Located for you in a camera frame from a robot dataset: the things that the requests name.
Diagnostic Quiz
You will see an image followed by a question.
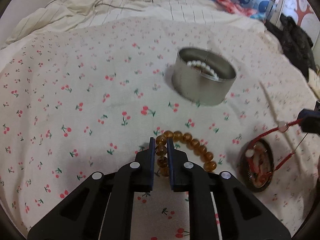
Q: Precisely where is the amber bead bracelet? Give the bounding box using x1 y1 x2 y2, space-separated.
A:
154 130 218 177

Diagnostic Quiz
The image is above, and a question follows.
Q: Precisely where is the red cord bracelet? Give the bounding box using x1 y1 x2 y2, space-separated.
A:
243 118 309 188

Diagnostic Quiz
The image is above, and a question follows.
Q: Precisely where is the white bead bracelet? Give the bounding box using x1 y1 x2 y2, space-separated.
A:
186 60 221 82

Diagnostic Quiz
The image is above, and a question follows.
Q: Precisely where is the white paper bag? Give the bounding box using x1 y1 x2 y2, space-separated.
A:
308 65 320 97

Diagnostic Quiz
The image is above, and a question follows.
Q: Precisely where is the black jacket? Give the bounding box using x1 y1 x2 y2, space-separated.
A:
264 14 317 82

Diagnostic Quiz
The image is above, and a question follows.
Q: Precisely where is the round silver metal tin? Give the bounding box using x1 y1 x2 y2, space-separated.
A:
172 47 237 106

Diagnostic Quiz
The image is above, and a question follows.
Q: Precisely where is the cherry print bed sheet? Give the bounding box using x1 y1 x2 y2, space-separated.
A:
1 14 316 236

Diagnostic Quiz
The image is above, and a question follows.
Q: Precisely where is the white wardrobe with tree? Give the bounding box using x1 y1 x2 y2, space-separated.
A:
272 0 319 44

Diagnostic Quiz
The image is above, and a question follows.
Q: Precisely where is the pink crumpled cloth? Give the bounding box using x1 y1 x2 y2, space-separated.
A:
216 0 258 17

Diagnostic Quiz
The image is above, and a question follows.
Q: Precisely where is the cream striped duvet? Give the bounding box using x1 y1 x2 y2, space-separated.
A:
1 0 265 49

